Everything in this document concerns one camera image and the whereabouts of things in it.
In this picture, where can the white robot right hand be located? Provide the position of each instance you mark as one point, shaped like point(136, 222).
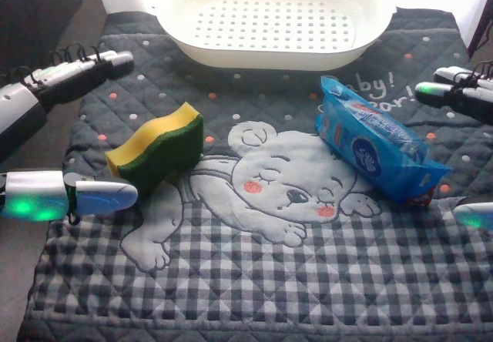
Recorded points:
point(468, 96)

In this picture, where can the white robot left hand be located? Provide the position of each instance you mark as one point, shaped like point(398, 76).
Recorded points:
point(23, 103)

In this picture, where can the blue tissue packet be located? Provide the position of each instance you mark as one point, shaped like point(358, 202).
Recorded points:
point(369, 141)

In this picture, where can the yellow and green sponge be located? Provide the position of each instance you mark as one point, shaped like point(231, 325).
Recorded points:
point(161, 151)

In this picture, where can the white perforated plastic basin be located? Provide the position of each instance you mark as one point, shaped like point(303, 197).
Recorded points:
point(269, 22)

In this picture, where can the black furniture panel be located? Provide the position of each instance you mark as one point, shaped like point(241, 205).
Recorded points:
point(34, 7)

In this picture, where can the grey quilt with printed bear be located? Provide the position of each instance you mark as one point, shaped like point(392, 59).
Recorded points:
point(246, 272)

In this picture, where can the dark red post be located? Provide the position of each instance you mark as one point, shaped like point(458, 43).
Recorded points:
point(483, 22)

